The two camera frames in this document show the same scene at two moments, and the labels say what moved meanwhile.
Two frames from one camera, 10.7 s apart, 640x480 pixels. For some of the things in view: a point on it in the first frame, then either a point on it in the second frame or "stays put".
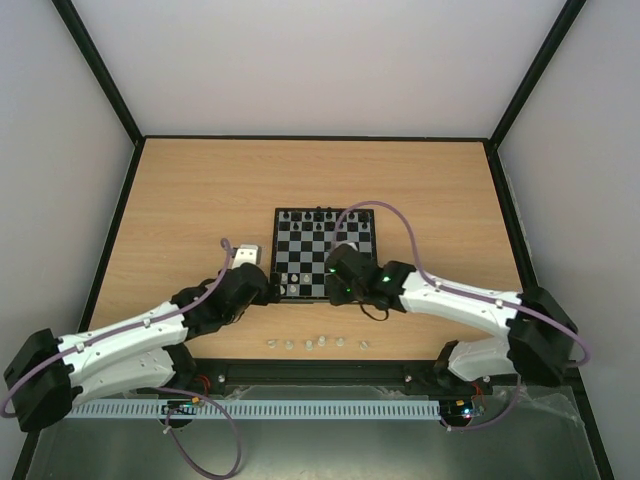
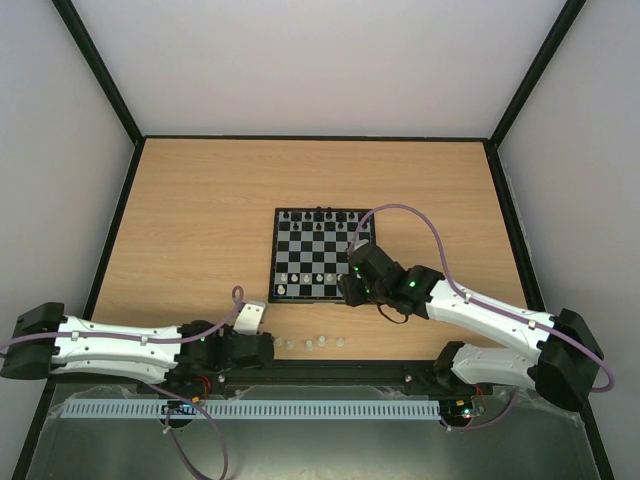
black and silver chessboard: x=302 y=238 stays put
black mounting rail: x=213 y=378 stays put
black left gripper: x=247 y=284 → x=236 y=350
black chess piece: x=318 y=216 stays put
